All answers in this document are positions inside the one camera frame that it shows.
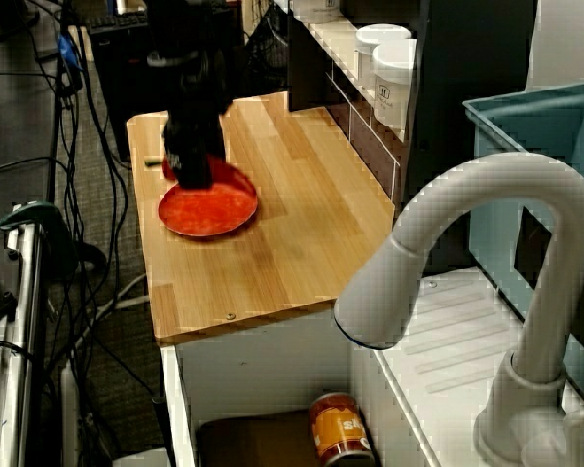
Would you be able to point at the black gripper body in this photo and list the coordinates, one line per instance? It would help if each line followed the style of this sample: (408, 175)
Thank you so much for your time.
(199, 97)

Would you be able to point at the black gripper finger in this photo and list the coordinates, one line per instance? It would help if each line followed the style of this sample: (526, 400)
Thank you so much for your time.
(197, 168)
(171, 148)

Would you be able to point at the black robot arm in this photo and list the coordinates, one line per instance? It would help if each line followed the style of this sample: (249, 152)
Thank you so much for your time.
(175, 29)

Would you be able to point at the red round plate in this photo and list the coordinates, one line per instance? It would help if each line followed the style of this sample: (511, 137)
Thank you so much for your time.
(209, 214)

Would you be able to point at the black keyboard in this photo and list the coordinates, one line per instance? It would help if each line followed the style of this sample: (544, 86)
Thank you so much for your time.
(117, 24)

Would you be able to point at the black shelf side panel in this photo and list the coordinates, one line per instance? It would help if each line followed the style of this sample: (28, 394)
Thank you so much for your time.
(311, 63)
(467, 73)

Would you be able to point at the green clamp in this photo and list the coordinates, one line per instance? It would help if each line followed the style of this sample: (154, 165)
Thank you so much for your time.
(39, 214)

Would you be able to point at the white shelf board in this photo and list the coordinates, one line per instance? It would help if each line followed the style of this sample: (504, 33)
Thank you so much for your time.
(338, 44)

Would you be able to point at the dark tiled backsplash panel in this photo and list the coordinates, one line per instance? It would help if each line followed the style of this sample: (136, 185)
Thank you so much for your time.
(365, 136)

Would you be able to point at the plain white jar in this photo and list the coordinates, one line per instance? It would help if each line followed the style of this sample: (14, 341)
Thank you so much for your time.
(367, 48)

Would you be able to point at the white jar with logo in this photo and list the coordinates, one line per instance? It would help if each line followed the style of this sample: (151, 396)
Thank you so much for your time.
(391, 78)

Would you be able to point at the white sink unit with drainboard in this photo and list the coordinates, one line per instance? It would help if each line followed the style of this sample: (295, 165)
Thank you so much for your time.
(272, 370)

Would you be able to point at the orange soup can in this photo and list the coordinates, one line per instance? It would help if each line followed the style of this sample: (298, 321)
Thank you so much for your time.
(336, 428)

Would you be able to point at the blue-grey plastic bin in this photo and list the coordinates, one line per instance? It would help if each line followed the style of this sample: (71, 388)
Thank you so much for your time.
(496, 160)

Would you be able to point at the white toy faucet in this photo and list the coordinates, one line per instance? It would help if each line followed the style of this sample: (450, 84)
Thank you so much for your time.
(516, 180)

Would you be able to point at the silver metal frame rail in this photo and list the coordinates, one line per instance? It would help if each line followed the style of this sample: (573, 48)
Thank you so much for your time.
(26, 292)

